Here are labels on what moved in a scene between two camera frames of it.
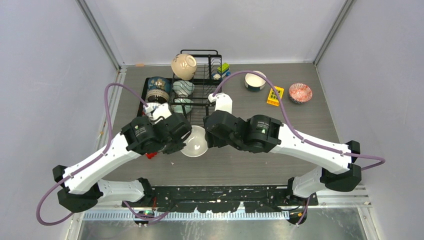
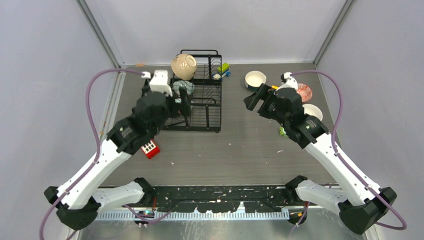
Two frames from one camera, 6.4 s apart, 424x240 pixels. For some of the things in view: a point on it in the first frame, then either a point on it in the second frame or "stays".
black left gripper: (178, 146) to (185, 102)
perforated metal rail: (194, 215) stays
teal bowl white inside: (255, 82) stays
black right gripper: (213, 140) to (251, 101)
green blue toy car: (222, 71) stays
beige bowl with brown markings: (184, 66) stays
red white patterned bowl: (300, 93) stays
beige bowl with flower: (196, 143) to (313, 110)
